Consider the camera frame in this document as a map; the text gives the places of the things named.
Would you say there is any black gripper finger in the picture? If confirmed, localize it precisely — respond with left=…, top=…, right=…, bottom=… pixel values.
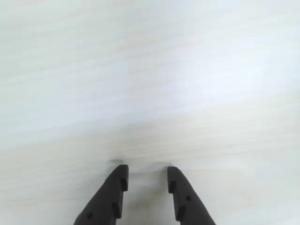
left=73, top=164, right=129, bottom=225
left=166, top=166, right=217, bottom=225

